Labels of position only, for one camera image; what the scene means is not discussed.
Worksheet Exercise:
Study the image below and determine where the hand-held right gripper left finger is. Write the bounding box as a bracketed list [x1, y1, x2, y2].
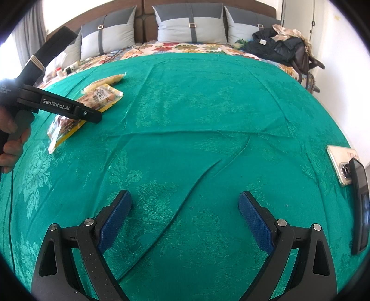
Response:
[31, 189, 133, 301]

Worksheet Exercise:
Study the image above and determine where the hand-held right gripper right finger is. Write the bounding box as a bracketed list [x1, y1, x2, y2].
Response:
[238, 190, 339, 301]

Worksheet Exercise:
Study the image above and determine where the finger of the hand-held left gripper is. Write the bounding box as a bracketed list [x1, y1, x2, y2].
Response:
[72, 105, 103, 124]
[21, 25, 79, 86]

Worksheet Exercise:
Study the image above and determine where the yellow packet with red end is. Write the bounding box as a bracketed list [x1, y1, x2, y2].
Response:
[47, 84, 124, 154]

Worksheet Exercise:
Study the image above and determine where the long pale yellow packet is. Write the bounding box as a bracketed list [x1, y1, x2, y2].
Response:
[83, 72, 128, 94]

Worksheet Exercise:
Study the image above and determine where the person's left hand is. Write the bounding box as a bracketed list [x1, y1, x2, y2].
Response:
[0, 108, 31, 174]

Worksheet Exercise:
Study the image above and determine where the grey two-tone pillow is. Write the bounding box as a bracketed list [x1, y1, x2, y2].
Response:
[80, 6, 137, 61]
[62, 35, 83, 62]
[224, 6, 282, 44]
[153, 3, 227, 44]

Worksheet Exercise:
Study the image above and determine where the grey curtain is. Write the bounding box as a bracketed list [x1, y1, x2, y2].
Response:
[14, 0, 47, 67]

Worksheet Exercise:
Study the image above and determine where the clear plastic bag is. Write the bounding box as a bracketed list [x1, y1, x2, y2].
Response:
[43, 58, 62, 80]

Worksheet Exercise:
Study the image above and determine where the brown padded headboard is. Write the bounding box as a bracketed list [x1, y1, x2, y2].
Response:
[46, 0, 278, 47]

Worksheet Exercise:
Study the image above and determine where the white phone clear case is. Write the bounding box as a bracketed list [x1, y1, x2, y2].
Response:
[326, 145, 360, 188]

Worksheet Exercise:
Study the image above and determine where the black phone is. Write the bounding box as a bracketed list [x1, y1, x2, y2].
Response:
[348, 159, 370, 256]

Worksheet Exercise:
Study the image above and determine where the green patterned tablecloth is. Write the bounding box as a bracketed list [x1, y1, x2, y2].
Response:
[0, 52, 370, 301]

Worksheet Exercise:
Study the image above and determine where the floral bed sheet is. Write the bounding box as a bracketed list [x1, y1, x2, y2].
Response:
[35, 41, 320, 93]

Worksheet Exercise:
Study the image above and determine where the dark wooden armrest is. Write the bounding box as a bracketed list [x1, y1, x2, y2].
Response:
[306, 56, 326, 93]

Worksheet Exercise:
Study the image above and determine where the black jacket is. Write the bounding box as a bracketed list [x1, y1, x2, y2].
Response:
[240, 27, 308, 73]

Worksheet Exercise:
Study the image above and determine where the beige patterned cloth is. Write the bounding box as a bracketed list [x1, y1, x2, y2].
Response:
[272, 25, 311, 47]

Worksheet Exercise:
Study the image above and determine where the thin black cable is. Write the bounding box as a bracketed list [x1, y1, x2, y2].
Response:
[102, 46, 142, 63]

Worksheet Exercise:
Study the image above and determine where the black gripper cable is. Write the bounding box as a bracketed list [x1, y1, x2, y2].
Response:
[7, 171, 15, 261]

